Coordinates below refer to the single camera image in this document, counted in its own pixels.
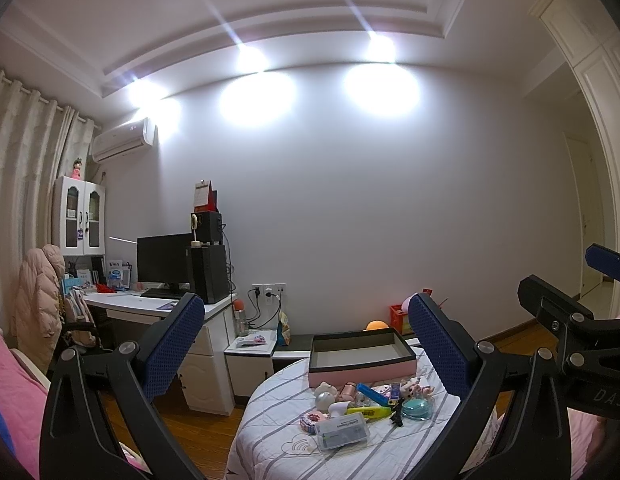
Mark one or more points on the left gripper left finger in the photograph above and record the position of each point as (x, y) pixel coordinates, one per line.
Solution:
(134, 374)

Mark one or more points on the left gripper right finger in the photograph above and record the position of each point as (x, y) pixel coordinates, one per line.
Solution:
(533, 440)

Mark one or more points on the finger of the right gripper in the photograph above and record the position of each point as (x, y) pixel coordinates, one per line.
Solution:
(560, 314)
(604, 260)

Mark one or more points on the teal round case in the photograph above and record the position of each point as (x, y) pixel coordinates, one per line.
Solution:
(418, 408)

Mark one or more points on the pale-haired doll figure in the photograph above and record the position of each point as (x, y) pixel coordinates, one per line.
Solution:
(412, 389)

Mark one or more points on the black hair clip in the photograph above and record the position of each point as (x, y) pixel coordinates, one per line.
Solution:
(396, 413)

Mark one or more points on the blue highlighter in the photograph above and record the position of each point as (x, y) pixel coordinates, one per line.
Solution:
(366, 391)

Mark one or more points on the yellow highlighter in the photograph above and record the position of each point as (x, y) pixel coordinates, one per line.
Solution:
(371, 412)

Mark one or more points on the rose gold cup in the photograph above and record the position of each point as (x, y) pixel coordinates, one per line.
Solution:
(348, 392)

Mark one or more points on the white plug night light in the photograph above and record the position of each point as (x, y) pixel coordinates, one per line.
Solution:
(338, 409)

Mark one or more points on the silver white astronaut figure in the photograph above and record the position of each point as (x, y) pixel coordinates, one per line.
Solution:
(325, 395)

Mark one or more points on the pink block cat toy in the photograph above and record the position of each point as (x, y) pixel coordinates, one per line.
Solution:
(310, 420)

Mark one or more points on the white door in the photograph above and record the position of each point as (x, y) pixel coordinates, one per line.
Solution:
(590, 207)

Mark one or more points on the pink bedding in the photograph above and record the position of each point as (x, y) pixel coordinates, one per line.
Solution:
(57, 432)

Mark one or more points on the pink jacket on chair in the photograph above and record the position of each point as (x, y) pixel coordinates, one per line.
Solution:
(36, 315)

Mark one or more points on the small white bedside cabinet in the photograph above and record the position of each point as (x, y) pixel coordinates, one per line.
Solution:
(250, 366)

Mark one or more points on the red toy crate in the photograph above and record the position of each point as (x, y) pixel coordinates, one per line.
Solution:
(398, 319)

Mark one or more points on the orange-cap water bottle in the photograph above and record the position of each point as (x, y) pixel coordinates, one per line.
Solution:
(240, 318)

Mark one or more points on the orange octopus plush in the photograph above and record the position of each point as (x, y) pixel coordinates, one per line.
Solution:
(376, 325)

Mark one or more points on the black computer monitor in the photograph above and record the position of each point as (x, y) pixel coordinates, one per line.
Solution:
(162, 265)

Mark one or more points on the pink box with black rim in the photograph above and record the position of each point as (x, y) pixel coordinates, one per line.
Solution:
(369, 356)

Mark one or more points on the black computer tower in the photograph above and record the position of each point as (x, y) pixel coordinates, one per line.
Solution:
(208, 272)

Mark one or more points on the yellow blue snack bag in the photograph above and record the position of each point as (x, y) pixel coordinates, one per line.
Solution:
(283, 331)

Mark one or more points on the low black white bench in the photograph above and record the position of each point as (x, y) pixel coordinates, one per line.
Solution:
(299, 348)

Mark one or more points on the white glass-door cabinet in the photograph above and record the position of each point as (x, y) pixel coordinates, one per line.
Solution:
(78, 217)

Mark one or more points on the black speaker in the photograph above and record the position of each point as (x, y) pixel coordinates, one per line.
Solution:
(207, 227)

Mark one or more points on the red desk calendar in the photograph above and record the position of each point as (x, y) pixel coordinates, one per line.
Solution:
(205, 197)

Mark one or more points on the pink doll on cabinet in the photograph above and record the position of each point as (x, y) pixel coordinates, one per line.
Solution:
(76, 171)

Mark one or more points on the white air conditioner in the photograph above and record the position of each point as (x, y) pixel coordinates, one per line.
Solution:
(123, 139)

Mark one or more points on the beige curtain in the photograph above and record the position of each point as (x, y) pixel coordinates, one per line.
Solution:
(39, 140)

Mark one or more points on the white wall socket strip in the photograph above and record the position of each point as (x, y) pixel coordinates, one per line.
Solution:
(271, 289)

